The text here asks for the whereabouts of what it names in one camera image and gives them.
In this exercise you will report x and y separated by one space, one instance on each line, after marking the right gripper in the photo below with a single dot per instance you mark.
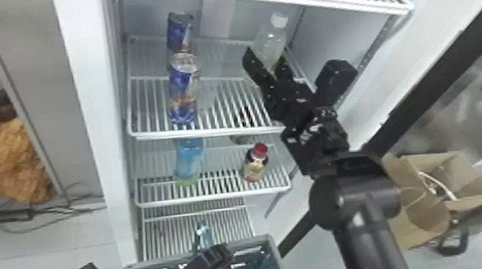
294 103

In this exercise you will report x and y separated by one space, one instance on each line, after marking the clear bottle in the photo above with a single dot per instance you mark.
270 40

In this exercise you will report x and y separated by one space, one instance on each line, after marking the green basket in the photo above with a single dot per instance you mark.
255 263

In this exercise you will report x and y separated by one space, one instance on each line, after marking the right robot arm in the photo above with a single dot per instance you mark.
360 229

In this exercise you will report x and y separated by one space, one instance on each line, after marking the green bottle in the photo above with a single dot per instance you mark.
201 237

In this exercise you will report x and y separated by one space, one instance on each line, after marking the dark bottle red cap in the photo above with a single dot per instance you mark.
255 162

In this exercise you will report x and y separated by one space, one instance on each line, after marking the blue can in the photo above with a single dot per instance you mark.
183 88
179 32

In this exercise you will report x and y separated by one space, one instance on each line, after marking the light blue bottle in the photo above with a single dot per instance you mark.
189 159

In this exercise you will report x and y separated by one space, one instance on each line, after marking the fridge door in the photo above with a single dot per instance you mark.
433 51

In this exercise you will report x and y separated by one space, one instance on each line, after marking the white fridge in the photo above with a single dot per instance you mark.
102 120

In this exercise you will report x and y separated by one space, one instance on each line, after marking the cardboard box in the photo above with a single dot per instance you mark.
423 207

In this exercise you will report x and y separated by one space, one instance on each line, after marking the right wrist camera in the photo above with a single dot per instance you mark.
336 80

